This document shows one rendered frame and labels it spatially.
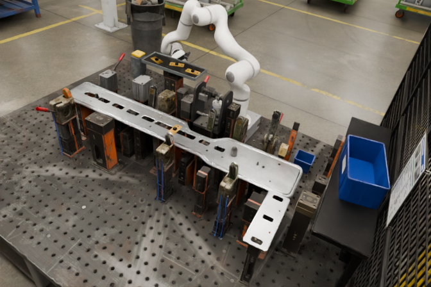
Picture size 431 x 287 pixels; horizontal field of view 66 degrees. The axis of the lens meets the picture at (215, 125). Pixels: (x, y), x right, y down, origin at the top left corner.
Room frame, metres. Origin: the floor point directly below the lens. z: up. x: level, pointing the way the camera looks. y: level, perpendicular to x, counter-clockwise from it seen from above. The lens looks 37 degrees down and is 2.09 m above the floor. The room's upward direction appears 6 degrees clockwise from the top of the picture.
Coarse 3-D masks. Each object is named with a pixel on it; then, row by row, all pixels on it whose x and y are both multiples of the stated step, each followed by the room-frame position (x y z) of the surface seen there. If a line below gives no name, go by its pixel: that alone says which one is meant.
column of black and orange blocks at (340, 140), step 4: (340, 136) 1.19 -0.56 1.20; (336, 140) 1.17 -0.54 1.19; (340, 140) 1.16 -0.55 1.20; (336, 144) 1.17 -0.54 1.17; (340, 144) 1.16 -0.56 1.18; (336, 148) 1.16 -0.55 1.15; (340, 148) 1.16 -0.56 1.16; (332, 152) 1.17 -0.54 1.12; (336, 152) 1.16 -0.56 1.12; (332, 156) 1.17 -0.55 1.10; (336, 156) 1.16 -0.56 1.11; (328, 160) 1.17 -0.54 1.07; (332, 160) 1.16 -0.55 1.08; (328, 164) 1.17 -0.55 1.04; (332, 164) 1.16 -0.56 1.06; (328, 168) 1.17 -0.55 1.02; (332, 168) 1.16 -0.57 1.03; (324, 172) 1.17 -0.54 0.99; (328, 172) 1.16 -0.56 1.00; (328, 176) 1.16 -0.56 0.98
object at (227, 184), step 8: (224, 184) 0.97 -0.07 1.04; (232, 184) 0.97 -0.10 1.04; (224, 192) 0.95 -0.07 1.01; (232, 192) 0.99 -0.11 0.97; (224, 200) 0.95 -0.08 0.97; (232, 200) 0.99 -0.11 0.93; (224, 208) 0.97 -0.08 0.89; (224, 216) 0.96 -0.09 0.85; (216, 224) 0.97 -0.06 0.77; (224, 224) 0.95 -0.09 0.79; (208, 232) 0.97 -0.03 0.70; (216, 232) 0.96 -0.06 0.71; (224, 232) 0.97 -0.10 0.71
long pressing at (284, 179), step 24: (72, 96) 1.55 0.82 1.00; (120, 96) 1.60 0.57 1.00; (120, 120) 1.38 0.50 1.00; (144, 120) 1.40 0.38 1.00; (168, 120) 1.42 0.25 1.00; (192, 144) 1.25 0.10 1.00; (216, 144) 1.27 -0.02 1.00; (240, 144) 1.29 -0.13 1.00; (240, 168) 1.12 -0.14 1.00; (264, 168) 1.14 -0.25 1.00; (288, 168) 1.15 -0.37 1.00; (288, 192) 1.01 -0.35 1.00
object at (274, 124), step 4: (276, 112) 1.31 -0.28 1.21; (280, 112) 1.30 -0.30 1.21; (272, 116) 1.28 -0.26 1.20; (276, 116) 1.27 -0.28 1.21; (280, 116) 1.30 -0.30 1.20; (272, 120) 1.30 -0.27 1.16; (276, 120) 1.30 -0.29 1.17; (272, 124) 1.30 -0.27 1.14; (276, 124) 1.29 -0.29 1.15; (272, 128) 1.30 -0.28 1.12; (276, 128) 1.28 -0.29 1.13; (268, 132) 1.29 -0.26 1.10; (272, 132) 1.29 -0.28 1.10; (268, 136) 1.29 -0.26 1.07; (272, 140) 1.27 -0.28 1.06
